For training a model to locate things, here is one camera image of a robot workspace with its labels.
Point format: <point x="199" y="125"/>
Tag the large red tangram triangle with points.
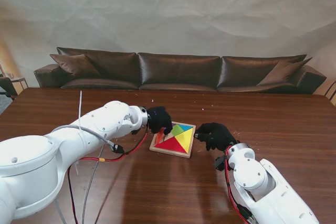
<point x="172" y="145"/>

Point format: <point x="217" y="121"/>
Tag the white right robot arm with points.
<point x="262" y="184"/>

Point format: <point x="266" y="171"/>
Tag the large yellow tangram triangle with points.
<point x="185" y="141"/>

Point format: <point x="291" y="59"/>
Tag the small side table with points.
<point x="18" y="79"/>

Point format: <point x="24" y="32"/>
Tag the square wooden tangram tray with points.
<point x="168" y="153"/>

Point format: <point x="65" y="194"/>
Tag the orange tangram parallelogram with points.
<point x="159" y="137"/>

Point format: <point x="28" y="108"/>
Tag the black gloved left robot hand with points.
<point x="158" y="119"/>

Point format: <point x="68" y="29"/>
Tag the green tangram square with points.
<point x="178" y="130"/>

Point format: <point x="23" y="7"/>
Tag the brown leather sofa pillow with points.
<point x="283" y="73"/>
<point x="76" y="66"/>

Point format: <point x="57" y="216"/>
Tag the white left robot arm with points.
<point x="52" y="155"/>

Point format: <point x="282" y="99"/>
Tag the dark brown leather sofa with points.
<point x="178" y="69"/>

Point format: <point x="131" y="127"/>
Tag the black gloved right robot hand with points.
<point x="218" y="136"/>

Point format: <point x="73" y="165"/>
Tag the blue tangram triangle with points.
<point x="187" y="128"/>

